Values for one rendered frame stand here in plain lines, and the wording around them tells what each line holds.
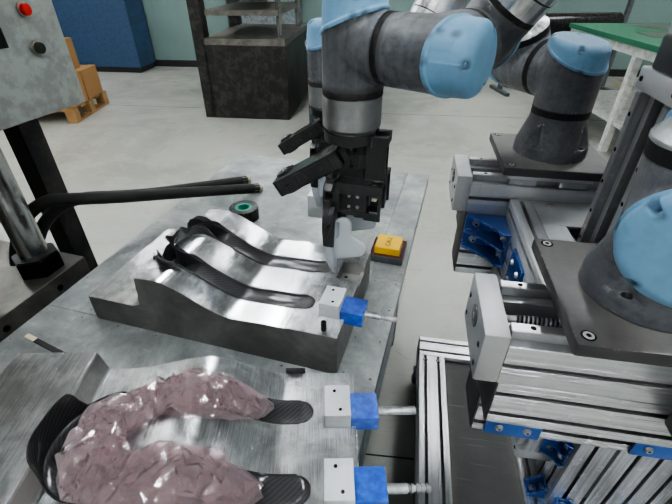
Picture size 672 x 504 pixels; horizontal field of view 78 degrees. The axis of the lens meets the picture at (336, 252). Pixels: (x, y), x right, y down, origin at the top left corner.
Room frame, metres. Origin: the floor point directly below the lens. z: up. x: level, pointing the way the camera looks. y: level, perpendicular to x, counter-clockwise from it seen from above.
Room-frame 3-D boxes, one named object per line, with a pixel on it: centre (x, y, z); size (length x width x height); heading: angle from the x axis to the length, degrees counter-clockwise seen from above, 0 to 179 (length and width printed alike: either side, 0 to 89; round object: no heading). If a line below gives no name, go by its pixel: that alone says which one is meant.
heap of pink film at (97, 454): (0.30, 0.22, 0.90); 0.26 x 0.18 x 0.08; 91
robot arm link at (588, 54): (0.90, -0.48, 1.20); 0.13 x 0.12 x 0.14; 21
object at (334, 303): (0.52, -0.04, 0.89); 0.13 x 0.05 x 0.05; 74
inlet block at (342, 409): (0.36, -0.05, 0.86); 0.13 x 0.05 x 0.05; 91
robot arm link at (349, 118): (0.53, -0.02, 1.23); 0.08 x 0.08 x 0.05
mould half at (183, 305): (0.66, 0.20, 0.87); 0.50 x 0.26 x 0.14; 74
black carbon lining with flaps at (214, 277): (0.64, 0.19, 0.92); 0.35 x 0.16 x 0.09; 74
